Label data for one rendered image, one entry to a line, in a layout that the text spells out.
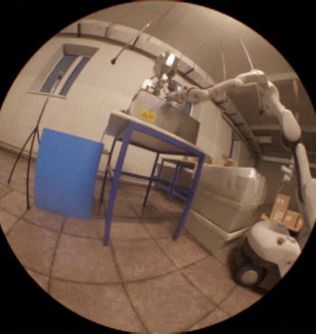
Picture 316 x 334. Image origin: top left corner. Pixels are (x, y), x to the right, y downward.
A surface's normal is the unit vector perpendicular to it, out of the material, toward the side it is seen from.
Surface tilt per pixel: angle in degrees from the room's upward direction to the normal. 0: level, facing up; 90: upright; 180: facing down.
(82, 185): 90
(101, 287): 0
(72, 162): 90
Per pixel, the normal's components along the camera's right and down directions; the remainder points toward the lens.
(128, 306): 0.26, -0.96
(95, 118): 0.46, 0.14
